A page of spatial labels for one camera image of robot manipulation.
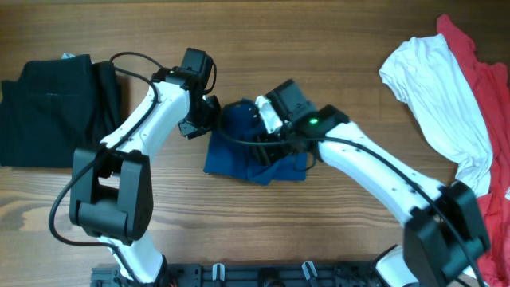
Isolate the blue polo shirt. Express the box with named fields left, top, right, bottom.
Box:
left=204, top=99, right=308, bottom=185

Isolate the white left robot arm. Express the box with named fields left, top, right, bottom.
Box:
left=67, top=68, right=219, bottom=286

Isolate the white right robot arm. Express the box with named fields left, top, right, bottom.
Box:
left=254, top=103, right=490, bottom=286

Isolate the folded black garment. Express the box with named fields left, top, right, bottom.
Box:
left=1, top=54, right=121, bottom=168

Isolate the white t-shirt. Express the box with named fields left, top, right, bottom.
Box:
left=379, top=34, right=493, bottom=197

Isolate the red t-shirt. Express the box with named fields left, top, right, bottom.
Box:
left=437, top=14, right=509, bottom=286

